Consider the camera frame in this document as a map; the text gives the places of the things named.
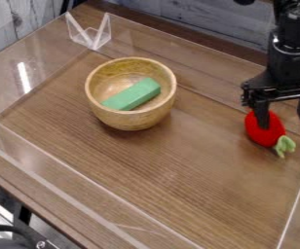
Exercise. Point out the red plush strawberry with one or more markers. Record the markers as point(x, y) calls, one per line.
point(270, 137)

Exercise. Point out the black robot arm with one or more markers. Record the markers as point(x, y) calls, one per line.
point(283, 43)

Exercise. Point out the black table leg bracket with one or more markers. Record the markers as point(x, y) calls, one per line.
point(44, 236)

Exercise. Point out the clear acrylic tray wall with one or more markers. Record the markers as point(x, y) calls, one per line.
point(184, 185)

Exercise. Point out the wooden bowl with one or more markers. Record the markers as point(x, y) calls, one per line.
point(115, 76)

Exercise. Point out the green rectangular block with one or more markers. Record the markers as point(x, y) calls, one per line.
point(134, 96)

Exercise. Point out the clear acrylic corner bracket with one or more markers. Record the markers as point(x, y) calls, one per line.
point(90, 37)

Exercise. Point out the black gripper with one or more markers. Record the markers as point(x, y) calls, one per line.
point(262, 90)

